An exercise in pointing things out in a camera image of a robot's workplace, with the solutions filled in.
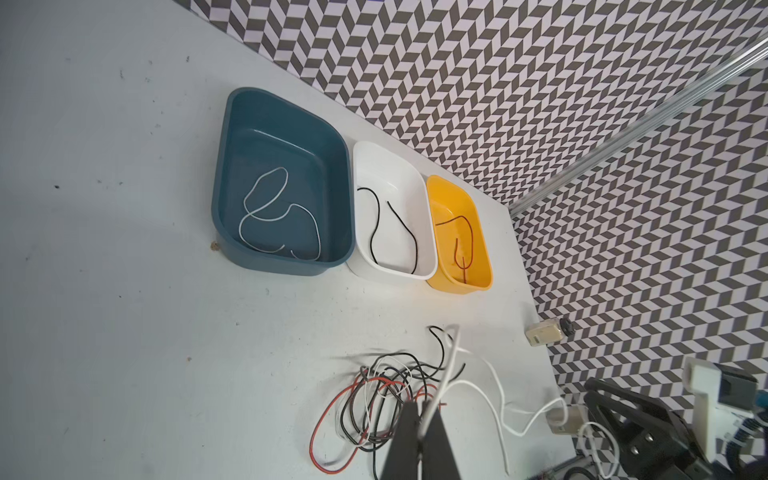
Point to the white plastic bin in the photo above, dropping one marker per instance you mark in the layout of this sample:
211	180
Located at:
394	239

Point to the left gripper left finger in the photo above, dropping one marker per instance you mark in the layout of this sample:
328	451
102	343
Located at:
402	462

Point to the small jar right black lid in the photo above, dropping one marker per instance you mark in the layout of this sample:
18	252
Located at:
549	331

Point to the yellow plastic bin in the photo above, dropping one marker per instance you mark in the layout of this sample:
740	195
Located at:
463	262

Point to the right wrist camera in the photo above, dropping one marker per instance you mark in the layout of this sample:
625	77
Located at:
723	398

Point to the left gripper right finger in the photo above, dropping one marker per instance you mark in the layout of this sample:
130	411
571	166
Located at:
438	462

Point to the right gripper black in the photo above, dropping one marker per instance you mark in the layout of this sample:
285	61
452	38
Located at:
653	441

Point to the dark teal plastic bin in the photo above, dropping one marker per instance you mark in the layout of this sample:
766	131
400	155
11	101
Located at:
283	190

